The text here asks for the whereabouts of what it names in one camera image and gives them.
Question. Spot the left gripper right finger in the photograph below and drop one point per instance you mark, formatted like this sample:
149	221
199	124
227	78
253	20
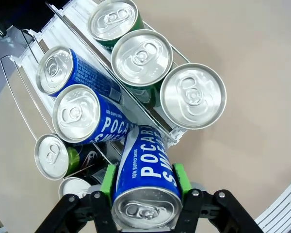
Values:
208	213

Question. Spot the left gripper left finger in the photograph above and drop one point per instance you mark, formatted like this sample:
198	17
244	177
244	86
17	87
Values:
87	213

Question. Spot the blue Pocari Sweat can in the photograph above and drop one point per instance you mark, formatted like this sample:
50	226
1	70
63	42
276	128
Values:
148	174
75	114
53	70

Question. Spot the green Chilsung cider can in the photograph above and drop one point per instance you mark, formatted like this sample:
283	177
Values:
111	19
192	95
140	58

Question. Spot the white clear can dispenser rack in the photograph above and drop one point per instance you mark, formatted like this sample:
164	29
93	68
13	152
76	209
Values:
175	136

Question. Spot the black Pepsi can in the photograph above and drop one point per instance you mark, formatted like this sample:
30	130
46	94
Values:
51	155
72	185

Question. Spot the white slatted base platform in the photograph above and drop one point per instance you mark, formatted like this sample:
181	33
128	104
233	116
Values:
281	218

